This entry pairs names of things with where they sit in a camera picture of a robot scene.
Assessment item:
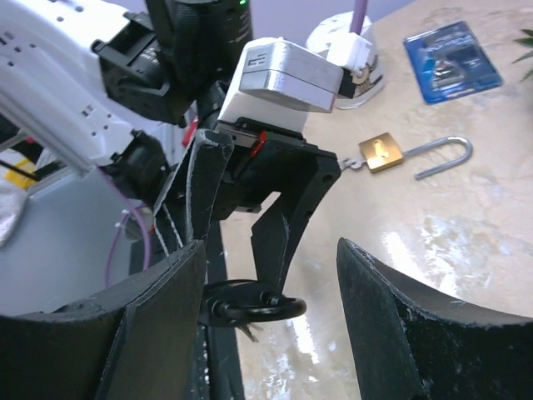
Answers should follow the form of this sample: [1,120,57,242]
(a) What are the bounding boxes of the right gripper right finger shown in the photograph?
[336,238,532,399]

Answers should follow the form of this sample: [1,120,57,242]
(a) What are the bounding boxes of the brass padlock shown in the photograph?
[358,132,474,181]

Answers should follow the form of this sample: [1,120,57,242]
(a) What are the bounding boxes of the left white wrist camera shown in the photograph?
[218,37,343,133]

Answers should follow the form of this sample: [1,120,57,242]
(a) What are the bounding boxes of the small silver key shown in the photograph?
[339,157,366,171]

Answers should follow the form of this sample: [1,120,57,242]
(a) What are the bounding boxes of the black headed key bunch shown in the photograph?
[238,323,264,343]

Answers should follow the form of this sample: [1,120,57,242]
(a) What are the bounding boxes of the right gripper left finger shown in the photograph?
[1,241,207,399]

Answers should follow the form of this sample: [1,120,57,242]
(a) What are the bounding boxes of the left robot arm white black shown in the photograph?
[1,1,343,288]

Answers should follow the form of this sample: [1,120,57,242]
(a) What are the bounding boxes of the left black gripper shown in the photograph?
[153,118,340,290]

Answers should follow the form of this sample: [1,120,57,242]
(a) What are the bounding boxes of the blue card package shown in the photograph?
[403,21,503,105]

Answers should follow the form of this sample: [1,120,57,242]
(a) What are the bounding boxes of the white paper roll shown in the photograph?
[306,12,385,110]

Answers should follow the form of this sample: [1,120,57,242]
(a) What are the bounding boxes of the black padlock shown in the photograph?
[198,279,306,328]

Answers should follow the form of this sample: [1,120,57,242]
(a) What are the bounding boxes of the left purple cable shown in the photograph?
[102,0,370,288]

